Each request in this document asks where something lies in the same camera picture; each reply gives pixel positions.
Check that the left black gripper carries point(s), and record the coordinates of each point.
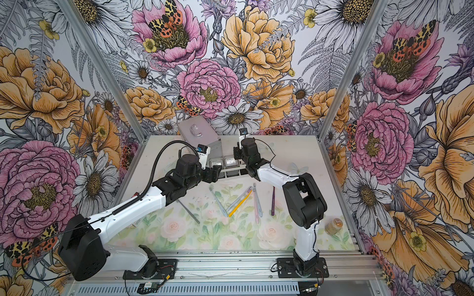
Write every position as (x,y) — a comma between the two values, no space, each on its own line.
(212,174)

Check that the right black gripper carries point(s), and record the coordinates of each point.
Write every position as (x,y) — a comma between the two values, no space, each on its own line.
(236,152)

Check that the light blue toothbrush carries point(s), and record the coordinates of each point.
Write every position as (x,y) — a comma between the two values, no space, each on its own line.
(223,210)

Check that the yellow toothbrush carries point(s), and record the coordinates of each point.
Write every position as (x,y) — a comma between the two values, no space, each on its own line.
(239,205)

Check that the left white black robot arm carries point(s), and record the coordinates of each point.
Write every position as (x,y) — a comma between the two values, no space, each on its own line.
(83,247)

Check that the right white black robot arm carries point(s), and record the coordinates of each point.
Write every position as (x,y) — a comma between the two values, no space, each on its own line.
(306,204)

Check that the cream toothbrush holder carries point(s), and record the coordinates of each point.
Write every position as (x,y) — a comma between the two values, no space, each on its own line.
(230,167)

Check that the pale blue toothbrush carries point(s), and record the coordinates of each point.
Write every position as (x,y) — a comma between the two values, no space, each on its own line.
(260,208)

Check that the purple toothbrush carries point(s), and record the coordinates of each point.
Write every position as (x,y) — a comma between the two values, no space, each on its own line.
(273,204)

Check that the silver pink metal case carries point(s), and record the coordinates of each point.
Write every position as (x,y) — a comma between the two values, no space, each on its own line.
(197,130)

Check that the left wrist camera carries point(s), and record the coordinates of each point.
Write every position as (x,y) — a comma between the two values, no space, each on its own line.
(203,154)

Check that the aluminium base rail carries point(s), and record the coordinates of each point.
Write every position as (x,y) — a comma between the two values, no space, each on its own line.
(219,273)

